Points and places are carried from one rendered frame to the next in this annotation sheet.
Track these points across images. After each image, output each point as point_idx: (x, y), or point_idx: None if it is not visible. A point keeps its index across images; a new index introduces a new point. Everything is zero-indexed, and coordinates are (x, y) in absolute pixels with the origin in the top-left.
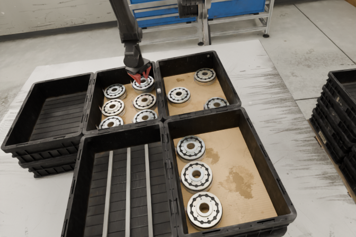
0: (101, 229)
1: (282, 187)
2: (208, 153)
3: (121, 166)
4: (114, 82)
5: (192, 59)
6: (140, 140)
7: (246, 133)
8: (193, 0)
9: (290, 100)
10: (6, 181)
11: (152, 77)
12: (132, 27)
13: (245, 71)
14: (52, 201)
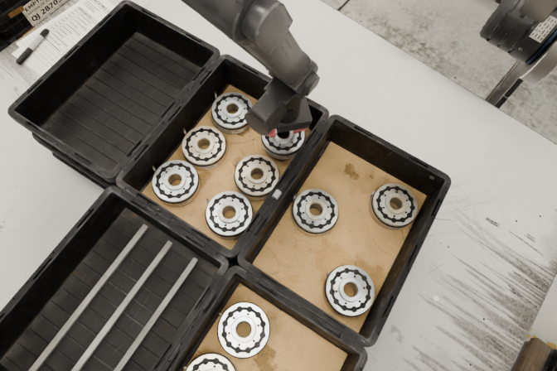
0: (52, 337)
1: None
2: (263, 355)
3: (139, 263)
4: (247, 89)
5: (399, 160)
6: (191, 248)
7: None
8: (506, 49)
9: (504, 357)
10: (22, 126)
11: (312, 127)
12: (288, 84)
13: (497, 226)
14: (50, 210)
